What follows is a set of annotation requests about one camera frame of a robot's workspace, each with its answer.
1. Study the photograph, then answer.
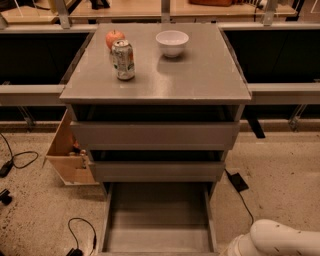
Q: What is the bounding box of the grey drawer cabinet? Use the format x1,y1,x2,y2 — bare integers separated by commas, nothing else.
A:
59,22,252,201

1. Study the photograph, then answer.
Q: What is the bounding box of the grey drawer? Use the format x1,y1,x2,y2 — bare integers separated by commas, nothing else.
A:
98,182,219,256
68,104,239,150
90,150,225,182

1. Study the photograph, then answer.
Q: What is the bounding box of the black power adapter right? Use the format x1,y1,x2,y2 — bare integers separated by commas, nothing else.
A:
226,171,254,223

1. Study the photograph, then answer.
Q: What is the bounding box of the open cardboard box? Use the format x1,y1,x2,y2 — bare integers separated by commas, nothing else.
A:
46,112,97,185

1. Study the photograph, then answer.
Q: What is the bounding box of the white ceramic bowl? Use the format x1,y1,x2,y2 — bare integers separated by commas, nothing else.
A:
156,30,189,58

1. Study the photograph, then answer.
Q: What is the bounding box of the grey middle drawer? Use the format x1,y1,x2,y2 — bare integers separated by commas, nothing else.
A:
90,150,225,182

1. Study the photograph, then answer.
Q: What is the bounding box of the crushed soda can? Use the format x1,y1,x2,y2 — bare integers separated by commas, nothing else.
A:
112,39,135,81

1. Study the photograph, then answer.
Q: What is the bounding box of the black cable bottom left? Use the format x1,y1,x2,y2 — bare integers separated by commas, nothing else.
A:
65,217,98,256

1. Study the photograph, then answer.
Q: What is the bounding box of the metal rail frame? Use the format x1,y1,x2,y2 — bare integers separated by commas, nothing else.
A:
0,0,320,139

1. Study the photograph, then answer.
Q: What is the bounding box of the grey bottom drawer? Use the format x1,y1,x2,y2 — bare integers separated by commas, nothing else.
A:
98,182,219,256

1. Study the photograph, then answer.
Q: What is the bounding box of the red apple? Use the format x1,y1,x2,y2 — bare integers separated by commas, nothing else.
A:
105,30,125,49

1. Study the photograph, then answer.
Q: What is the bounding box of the black cable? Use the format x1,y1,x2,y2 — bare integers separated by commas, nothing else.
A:
65,217,98,256
0,132,40,178

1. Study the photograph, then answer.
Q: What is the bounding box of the grey top drawer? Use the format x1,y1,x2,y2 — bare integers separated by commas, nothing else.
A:
68,104,239,150

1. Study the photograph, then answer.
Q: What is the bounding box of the wooden back table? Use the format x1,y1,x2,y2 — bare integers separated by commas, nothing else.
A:
0,0,298,25

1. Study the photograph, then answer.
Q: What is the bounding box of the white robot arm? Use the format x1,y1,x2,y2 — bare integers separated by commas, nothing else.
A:
222,219,320,256

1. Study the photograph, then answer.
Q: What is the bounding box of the black clamp left edge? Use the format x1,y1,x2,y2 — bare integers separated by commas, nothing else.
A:
0,189,12,205

